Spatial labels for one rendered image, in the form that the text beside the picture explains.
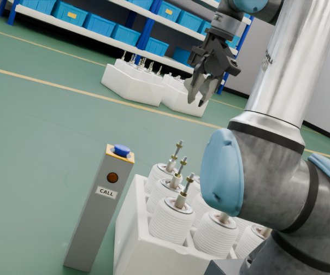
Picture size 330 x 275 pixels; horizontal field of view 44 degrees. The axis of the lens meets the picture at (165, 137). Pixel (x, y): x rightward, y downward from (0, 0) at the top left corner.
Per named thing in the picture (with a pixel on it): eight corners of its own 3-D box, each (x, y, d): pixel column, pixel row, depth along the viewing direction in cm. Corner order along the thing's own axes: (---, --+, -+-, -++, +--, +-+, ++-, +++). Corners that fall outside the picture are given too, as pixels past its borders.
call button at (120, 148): (127, 160, 96) (130, 152, 95) (111, 154, 95) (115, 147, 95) (127, 154, 100) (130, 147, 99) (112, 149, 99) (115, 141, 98)
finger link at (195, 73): (197, 88, 114) (212, 61, 113) (200, 90, 113) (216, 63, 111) (186, 82, 111) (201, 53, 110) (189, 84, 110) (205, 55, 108)
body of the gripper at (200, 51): (204, 71, 120) (220, 33, 117) (221, 81, 114) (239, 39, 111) (184, 64, 116) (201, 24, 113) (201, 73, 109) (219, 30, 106)
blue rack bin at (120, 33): (98, 31, 597) (103, 17, 593) (120, 39, 622) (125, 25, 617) (113, 39, 561) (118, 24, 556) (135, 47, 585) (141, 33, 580)
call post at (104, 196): (89, 273, 102) (134, 164, 94) (62, 265, 100) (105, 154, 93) (92, 257, 109) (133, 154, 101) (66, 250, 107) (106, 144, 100)
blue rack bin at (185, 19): (162, 18, 643) (167, 5, 639) (180, 26, 667) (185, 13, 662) (179, 24, 606) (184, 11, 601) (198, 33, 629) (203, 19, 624)
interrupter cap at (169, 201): (189, 204, 102) (190, 202, 102) (195, 219, 95) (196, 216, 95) (161, 195, 101) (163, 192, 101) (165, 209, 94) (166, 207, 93)
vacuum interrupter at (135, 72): (136, 91, 342) (148, 61, 336) (131, 91, 334) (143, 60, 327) (127, 87, 346) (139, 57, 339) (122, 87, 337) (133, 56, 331)
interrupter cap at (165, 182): (154, 180, 109) (155, 177, 108) (172, 180, 114) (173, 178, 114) (173, 195, 104) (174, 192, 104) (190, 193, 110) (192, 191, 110)
